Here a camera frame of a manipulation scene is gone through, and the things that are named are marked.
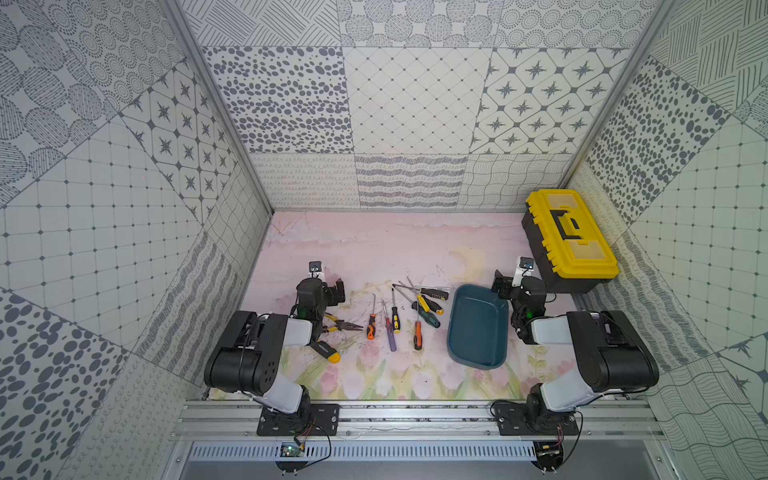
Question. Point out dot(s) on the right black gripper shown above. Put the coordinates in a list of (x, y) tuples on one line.
[(506, 283)]

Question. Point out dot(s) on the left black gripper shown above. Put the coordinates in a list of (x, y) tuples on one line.
[(335, 291)]

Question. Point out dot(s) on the orange black screwdriver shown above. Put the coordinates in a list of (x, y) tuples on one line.
[(417, 324), (371, 328)]

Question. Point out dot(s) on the purple red screwdriver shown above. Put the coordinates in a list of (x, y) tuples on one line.
[(389, 329)]

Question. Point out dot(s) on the black yellow small screwdriver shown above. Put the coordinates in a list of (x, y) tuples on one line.
[(395, 314)]

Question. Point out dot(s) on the black yellow-dotted screwdriver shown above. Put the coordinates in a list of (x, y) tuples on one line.
[(433, 293)]

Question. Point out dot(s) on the black screwdriver yellow cap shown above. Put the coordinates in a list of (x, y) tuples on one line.
[(430, 305)]

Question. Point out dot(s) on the yellow handle screwdriver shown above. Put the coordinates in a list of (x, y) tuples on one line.
[(416, 290)]

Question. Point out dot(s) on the green black screwdriver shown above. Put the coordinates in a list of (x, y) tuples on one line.
[(428, 317)]

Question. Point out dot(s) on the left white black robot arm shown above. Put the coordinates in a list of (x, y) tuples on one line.
[(247, 356)]

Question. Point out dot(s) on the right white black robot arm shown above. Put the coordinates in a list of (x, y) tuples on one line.
[(610, 356)]

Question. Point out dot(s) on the teal plastic storage tray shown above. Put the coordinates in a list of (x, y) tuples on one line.
[(478, 328)]

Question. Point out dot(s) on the yellow black pliers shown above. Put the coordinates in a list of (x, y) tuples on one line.
[(340, 325)]

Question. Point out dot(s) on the yellow black utility knife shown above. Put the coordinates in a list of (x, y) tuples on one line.
[(326, 351)]

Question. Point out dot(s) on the yellow black toolbox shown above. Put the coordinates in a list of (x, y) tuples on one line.
[(568, 247)]

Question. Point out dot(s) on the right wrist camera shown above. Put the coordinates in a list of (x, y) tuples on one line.
[(525, 266)]

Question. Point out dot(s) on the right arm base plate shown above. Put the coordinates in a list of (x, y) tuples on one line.
[(520, 419)]

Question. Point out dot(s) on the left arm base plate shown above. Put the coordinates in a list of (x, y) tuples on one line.
[(309, 420)]

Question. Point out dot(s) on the aluminium mounting rail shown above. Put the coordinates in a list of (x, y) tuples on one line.
[(419, 420)]

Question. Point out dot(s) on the white slotted cable duct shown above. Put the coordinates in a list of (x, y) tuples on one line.
[(285, 451)]

